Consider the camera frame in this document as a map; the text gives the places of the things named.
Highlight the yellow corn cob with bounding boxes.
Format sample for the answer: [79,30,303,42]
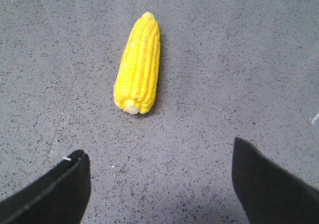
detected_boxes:
[114,12,160,115]

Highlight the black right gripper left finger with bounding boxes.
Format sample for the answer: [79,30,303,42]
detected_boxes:
[0,150,91,224]

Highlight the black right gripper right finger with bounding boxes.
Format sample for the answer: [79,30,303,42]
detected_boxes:
[232,137,319,224]

